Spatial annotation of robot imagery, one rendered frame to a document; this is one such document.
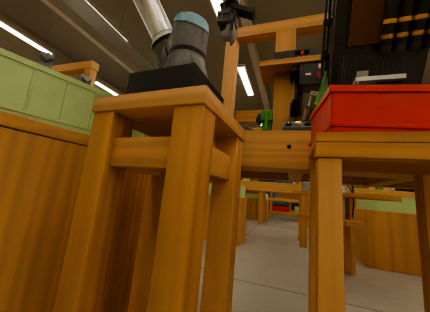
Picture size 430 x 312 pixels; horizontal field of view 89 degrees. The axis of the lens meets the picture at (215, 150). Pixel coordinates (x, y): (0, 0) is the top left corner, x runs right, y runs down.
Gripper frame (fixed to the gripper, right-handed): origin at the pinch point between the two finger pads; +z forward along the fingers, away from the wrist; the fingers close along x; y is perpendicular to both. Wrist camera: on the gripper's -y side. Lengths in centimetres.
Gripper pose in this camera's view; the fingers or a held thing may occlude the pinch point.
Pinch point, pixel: (232, 42)
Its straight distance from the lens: 106.9
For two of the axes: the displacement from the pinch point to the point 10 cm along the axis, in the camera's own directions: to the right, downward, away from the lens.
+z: -1.0, 9.8, -1.8
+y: -9.5, -0.4, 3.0
